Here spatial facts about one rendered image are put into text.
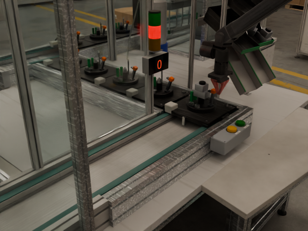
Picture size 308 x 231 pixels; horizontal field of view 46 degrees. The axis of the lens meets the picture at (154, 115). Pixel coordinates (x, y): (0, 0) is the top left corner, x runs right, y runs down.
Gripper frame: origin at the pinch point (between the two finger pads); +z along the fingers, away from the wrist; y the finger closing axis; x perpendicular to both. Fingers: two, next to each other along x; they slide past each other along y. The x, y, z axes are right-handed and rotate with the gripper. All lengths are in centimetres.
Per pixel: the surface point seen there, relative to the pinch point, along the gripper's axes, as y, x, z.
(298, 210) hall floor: -82, 23, 106
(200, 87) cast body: 2.4, -8.2, -1.0
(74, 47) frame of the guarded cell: 83, 12, -40
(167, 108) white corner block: 12.0, -18.7, 9.5
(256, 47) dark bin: -29.9, 1.0, -14.0
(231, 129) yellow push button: 9.9, 13.1, 9.2
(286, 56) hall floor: -420, -128, 108
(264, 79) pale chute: -44.1, 1.3, 6.4
